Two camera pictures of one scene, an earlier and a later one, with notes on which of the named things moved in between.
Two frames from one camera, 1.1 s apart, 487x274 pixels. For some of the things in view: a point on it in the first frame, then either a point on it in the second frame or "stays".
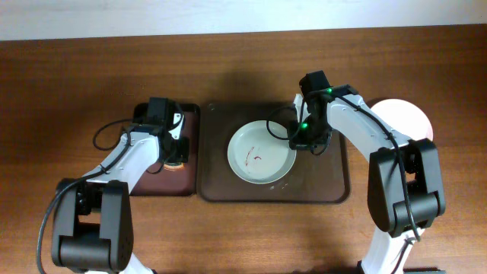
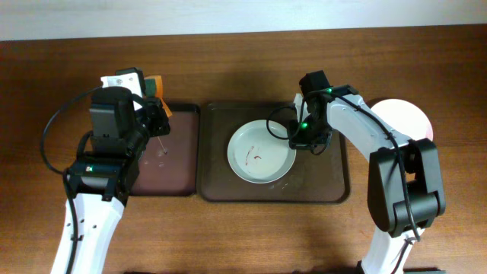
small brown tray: (161, 181) stays
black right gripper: (295, 140) stays
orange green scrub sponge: (174, 167) -> (154, 88)
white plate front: (405, 118) stays
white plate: (257, 155) stays
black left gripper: (182, 156) -> (157, 112)
